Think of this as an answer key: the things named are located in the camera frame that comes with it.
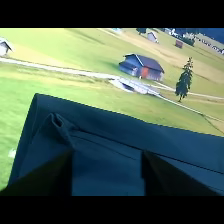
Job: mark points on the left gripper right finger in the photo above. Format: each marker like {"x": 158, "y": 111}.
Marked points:
{"x": 166, "y": 180}

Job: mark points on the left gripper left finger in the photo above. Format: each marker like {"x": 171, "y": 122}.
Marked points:
{"x": 46, "y": 178}

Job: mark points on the grey-blue T-shirt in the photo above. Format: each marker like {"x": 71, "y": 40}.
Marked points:
{"x": 140, "y": 140}

